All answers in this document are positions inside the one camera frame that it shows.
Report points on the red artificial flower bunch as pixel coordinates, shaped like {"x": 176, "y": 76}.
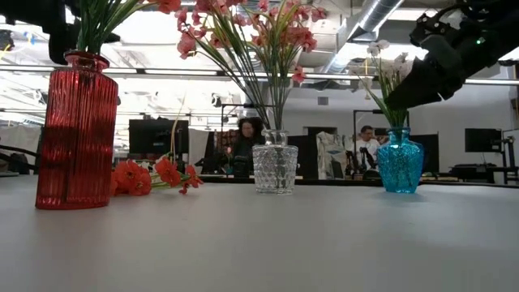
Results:
{"x": 129, "y": 176}
{"x": 87, "y": 24}
{"x": 107, "y": 18}

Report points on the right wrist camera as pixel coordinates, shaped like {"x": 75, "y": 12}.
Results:
{"x": 436, "y": 30}

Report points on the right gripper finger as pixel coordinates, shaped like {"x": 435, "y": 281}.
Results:
{"x": 425, "y": 85}

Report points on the silver ventilation duct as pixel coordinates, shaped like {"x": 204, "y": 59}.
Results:
{"x": 377, "y": 16}

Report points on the white floral cloth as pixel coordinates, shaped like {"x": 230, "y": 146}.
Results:
{"x": 330, "y": 156}

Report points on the black computer monitor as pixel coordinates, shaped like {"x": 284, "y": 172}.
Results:
{"x": 158, "y": 136}
{"x": 482, "y": 140}

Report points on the clear textured glass vase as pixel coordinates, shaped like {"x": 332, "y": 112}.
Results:
{"x": 275, "y": 170}

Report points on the black background desk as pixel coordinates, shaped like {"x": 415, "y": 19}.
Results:
{"x": 478, "y": 167}

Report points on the pink artificial flower bunch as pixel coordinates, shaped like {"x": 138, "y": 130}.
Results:
{"x": 304, "y": 38}
{"x": 186, "y": 42}

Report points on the blue glass vase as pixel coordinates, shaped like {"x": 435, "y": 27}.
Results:
{"x": 400, "y": 166}

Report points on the red ribbed glass vase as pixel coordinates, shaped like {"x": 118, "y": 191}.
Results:
{"x": 77, "y": 142}

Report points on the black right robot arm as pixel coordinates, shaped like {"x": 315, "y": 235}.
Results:
{"x": 498, "y": 28}

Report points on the person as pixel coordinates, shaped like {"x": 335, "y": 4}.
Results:
{"x": 367, "y": 134}
{"x": 248, "y": 134}

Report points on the colourful patterned quilt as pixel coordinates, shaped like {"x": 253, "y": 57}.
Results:
{"x": 223, "y": 142}

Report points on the white artificial flower bunch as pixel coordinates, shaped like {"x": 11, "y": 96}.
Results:
{"x": 377, "y": 46}
{"x": 395, "y": 117}
{"x": 365, "y": 83}

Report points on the black metal table frame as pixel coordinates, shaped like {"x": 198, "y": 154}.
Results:
{"x": 344, "y": 182}

